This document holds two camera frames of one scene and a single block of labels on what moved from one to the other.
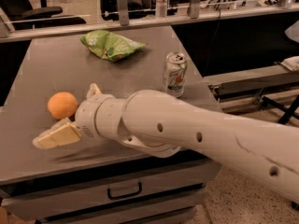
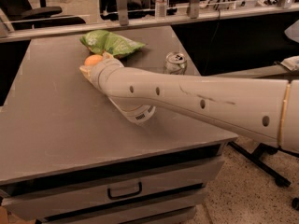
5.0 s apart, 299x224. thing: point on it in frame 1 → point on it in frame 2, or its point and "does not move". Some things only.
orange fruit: x=62 y=105 → x=92 y=59
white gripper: x=86 y=116 → x=97 y=71
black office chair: x=16 y=5 does not move
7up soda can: x=176 y=73 does not move
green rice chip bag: x=110 y=46 does not move
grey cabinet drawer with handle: x=39 y=202 does not move
